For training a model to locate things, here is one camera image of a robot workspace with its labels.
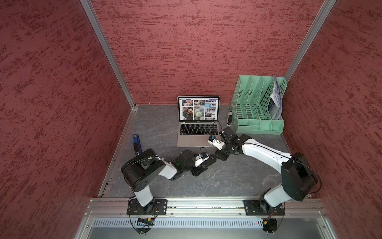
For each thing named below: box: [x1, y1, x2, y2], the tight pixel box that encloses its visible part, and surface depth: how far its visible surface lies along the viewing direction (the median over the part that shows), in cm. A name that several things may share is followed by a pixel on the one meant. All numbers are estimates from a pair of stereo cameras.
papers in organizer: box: [268, 75, 283, 120], surface depth 102 cm
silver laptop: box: [177, 96, 221, 147], surface depth 106 cm
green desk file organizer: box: [230, 75, 288, 135], surface depth 108 cm
